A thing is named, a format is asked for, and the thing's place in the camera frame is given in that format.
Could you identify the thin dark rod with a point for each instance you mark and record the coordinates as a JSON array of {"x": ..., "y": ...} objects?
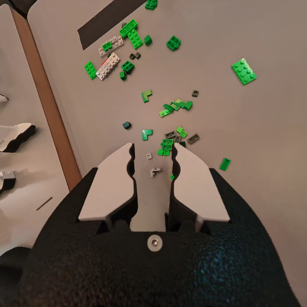
[{"x": 44, "y": 203}]

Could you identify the white desk with wooden edge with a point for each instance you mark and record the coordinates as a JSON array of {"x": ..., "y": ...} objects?
[{"x": 36, "y": 156}]

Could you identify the grey desk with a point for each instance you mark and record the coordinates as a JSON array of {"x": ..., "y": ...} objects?
[{"x": 239, "y": 144}]

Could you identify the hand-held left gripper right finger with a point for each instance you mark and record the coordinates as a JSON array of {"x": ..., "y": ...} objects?
[{"x": 199, "y": 191}]

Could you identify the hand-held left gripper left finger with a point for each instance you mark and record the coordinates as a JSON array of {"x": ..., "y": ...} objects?
[{"x": 108, "y": 189}]

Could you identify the loose grey finger part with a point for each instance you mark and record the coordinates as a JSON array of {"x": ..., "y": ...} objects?
[
  {"x": 7, "y": 176},
  {"x": 2, "y": 97},
  {"x": 15, "y": 132}
]

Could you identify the scatter of toy bricks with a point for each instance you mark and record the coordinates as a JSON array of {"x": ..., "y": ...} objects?
[{"x": 244, "y": 71}]

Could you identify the black tape strip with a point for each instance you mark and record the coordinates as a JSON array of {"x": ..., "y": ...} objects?
[{"x": 108, "y": 24}]

